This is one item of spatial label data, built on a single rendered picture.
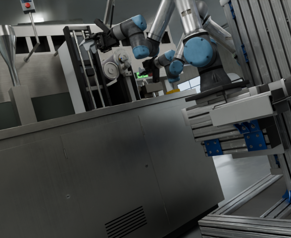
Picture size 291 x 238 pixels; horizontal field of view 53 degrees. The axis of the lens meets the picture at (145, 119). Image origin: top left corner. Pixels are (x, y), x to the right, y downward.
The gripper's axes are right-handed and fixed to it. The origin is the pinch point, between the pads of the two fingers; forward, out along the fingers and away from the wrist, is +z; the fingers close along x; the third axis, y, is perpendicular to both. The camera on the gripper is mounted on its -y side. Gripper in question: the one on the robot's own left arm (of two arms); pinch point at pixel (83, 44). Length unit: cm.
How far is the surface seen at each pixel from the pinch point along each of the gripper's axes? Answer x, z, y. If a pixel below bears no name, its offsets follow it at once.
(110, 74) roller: 47.3, 14.9, 2.6
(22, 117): -1, 50, 25
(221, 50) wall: 1011, 62, -290
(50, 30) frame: 40, 53, -44
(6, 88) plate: 10, 72, -1
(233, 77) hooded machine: 545, -7, -76
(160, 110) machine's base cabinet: 49, -14, 36
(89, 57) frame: 23.4, 13.0, -3.6
